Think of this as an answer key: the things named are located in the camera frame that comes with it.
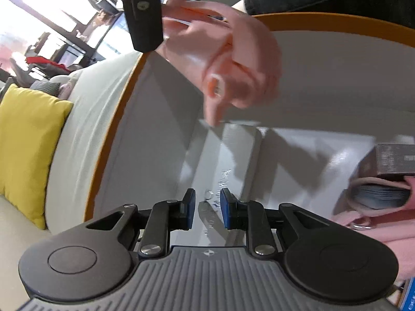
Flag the beige fabric sofa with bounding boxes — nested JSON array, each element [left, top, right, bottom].
[[1, 51, 141, 310]]

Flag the pink card holder wallet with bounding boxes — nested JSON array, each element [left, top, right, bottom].
[[346, 175, 414, 217]]

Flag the blue ocean park tag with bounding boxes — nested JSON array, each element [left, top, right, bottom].
[[398, 277, 415, 311]]

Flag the white booklet box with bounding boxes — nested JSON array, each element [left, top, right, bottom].
[[171, 120, 262, 247]]

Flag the pink mini backpack pouch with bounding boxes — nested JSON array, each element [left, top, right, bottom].
[[332, 209, 414, 280]]

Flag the orange white cardboard box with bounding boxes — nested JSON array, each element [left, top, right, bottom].
[[83, 12, 415, 311]]

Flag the dark photo card box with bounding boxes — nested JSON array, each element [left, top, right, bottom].
[[357, 143, 415, 178]]

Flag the yellow cushion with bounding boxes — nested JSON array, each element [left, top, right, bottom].
[[1, 84, 73, 230]]

